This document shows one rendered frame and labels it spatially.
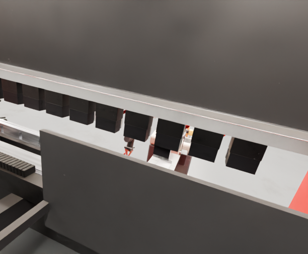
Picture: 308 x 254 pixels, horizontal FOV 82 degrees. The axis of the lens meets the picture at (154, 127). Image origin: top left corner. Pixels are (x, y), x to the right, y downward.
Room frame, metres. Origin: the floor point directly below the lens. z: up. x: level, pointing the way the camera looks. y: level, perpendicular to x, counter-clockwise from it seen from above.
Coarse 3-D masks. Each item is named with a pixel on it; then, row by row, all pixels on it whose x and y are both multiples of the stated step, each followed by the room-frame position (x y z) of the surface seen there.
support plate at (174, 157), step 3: (171, 153) 1.21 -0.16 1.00; (171, 156) 1.16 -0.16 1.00; (174, 156) 1.17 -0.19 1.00; (177, 156) 1.17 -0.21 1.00; (150, 159) 1.06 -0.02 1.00; (156, 159) 1.08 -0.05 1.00; (159, 159) 1.08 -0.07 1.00; (171, 159) 1.11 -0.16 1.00; (174, 159) 1.12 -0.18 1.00; (177, 159) 1.13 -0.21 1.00; (150, 162) 1.02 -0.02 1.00; (153, 162) 1.03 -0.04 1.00; (156, 162) 1.04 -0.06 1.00; (174, 162) 1.08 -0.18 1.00; (177, 162) 1.10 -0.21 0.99; (171, 165) 1.03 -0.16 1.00; (174, 165) 1.04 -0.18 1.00; (171, 168) 0.99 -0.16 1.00; (174, 168) 1.00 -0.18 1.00
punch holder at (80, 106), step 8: (72, 96) 1.08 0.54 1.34; (72, 104) 1.08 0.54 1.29; (80, 104) 1.06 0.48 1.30; (88, 104) 1.05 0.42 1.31; (72, 112) 1.08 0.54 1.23; (80, 112) 1.06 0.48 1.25; (88, 112) 1.05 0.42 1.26; (72, 120) 1.08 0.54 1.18; (80, 120) 1.06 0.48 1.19; (88, 120) 1.06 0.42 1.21
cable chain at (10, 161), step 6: (0, 156) 0.76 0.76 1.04; (6, 156) 0.77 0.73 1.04; (12, 156) 0.78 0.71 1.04; (0, 162) 0.73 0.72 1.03; (6, 162) 0.72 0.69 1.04; (12, 162) 0.73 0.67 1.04; (18, 162) 0.74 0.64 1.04; (24, 162) 0.75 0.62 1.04; (6, 168) 0.72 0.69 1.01; (12, 168) 0.70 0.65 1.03; (18, 168) 0.70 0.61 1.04; (24, 168) 0.70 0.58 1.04; (30, 168) 0.72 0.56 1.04; (24, 174) 0.69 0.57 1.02
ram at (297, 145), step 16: (16, 80) 1.20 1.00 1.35; (32, 80) 1.17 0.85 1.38; (48, 80) 1.13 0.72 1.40; (80, 96) 1.06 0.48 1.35; (96, 96) 1.03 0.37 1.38; (112, 96) 1.00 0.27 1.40; (144, 112) 0.95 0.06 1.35; (160, 112) 0.93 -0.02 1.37; (176, 112) 0.90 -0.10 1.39; (208, 128) 0.86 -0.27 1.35; (224, 128) 0.84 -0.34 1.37; (240, 128) 0.82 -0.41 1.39; (272, 144) 0.78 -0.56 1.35; (288, 144) 0.76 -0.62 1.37; (304, 144) 0.75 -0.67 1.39
